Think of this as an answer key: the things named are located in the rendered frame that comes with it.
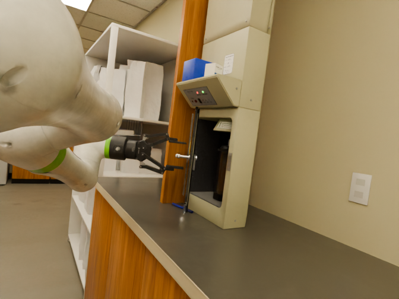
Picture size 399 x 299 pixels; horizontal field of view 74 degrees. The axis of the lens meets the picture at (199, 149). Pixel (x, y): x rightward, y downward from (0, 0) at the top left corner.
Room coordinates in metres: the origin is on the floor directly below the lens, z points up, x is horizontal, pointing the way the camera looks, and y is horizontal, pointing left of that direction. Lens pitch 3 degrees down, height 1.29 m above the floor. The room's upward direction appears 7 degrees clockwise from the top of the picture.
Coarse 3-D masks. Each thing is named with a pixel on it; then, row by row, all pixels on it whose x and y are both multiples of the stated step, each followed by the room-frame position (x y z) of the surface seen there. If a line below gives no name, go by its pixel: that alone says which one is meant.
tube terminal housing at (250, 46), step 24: (216, 48) 1.18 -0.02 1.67; (240, 48) 1.04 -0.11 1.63; (264, 48) 1.05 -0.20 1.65; (240, 72) 1.02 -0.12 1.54; (264, 72) 1.06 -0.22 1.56; (240, 96) 1.01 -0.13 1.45; (216, 120) 1.30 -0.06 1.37; (240, 120) 1.02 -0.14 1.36; (240, 144) 1.02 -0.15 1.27; (240, 168) 1.03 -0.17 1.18; (240, 192) 1.04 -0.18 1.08; (216, 216) 1.05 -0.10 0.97; (240, 216) 1.05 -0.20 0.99
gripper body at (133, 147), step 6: (132, 144) 1.01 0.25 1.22; (138, 144) 1.03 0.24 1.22; (144, 144) 1.04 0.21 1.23; (126, 150) 1.00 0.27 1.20; (132, 150) 1.01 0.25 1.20; (138, 150) 1.03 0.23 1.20; (144, 150) 1.04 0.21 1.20; (150, 150) 1.04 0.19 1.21; (126, 156) 1.01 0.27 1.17; (132, 156) 1.01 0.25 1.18; (138, 156) 1.03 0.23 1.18
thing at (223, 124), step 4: (220, 120) 1.15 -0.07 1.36; (224, 120) 1.13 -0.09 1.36; (228, 120) 1.12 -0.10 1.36; (216, 124) 1.18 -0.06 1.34; (220, 124) 1.13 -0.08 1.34; (224, 124) 1.12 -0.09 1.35; (228, 124) 1.11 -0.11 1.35; (216, 128) 1.14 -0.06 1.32; (220, 128) 1.12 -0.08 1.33; (224, 128) 1.11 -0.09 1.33; (228, 128) 1.10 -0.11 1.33; (228, 132) 1.26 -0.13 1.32
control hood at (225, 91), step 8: (192, 80) 1.09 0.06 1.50; (200, 80) 1.04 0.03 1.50; (208, 80) 1.00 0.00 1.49; (216, 80) 0.97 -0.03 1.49; (224, 80) 0.96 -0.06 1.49; (232, 80) 0.98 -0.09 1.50; (240, 80) 1.01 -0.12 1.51; (184, 88) 1.18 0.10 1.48; (208, 88) 1.04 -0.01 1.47; (216, 88) 1.00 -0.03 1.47; (224, 88) 0.97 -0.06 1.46; (232, 88) 0.98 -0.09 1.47; (240, 88) 1.01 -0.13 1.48; (184, 96) 1.23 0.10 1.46; (216, 96) 1.04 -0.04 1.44; (224, 96) 1.00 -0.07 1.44; (232, 96) 0.99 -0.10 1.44; (224, 104) 1.03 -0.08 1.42; (232, 104) 0.99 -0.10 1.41
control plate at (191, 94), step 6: (186, 90) 1.18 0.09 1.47; (192, 90) 1.14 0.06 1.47; (198, 90) 1.10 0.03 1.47; (204, 90) 1.07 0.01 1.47; (192, 96) 1.17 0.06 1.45; (198, 96) 1.13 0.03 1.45; (204, 96) 1.10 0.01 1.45; (210, 96) 1.07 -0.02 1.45; (192, 102) 1.21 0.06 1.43; (198, 102) 1.17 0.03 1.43; (204, 102) 1.13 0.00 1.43; (210, 102) 1.10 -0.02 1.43
